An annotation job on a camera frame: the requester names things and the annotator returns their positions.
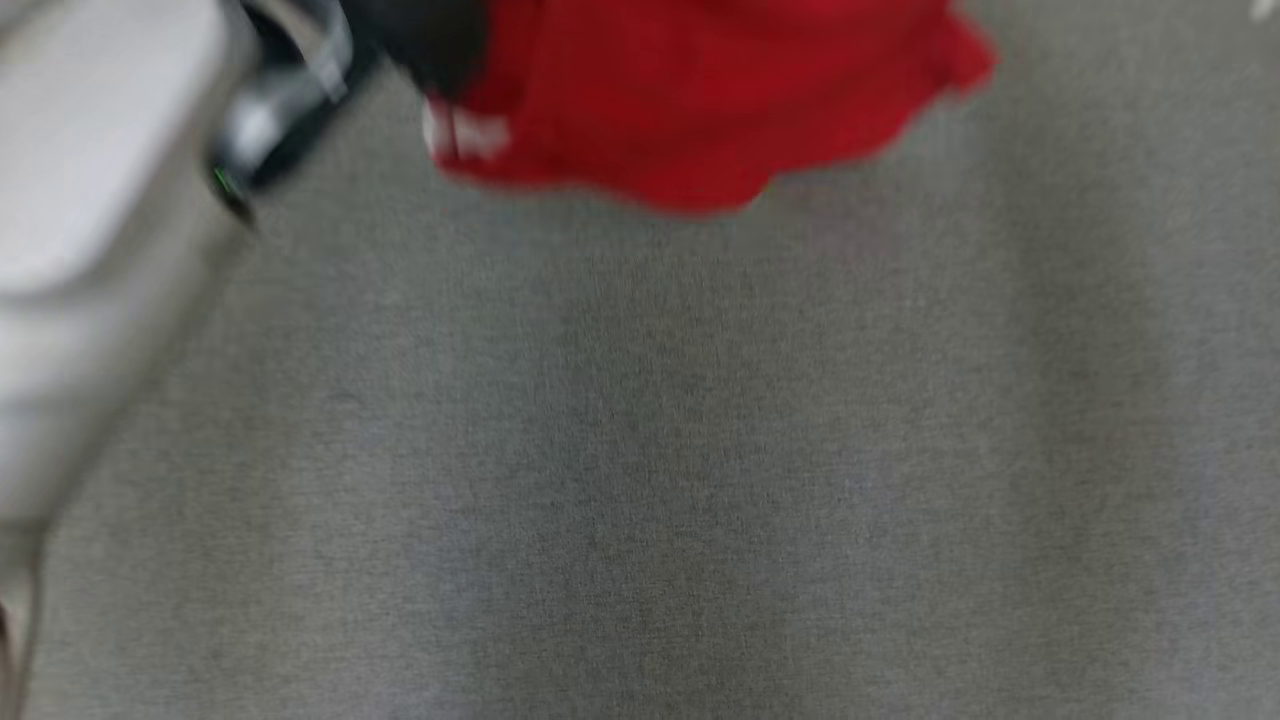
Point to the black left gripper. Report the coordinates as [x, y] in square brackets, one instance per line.
[300, 90]

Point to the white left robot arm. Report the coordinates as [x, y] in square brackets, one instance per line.
[90, 150]

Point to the grey fabric sofa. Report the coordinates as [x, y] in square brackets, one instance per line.
[700, 450]

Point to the plain red garment white band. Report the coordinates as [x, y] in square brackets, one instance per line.
[700, 100]

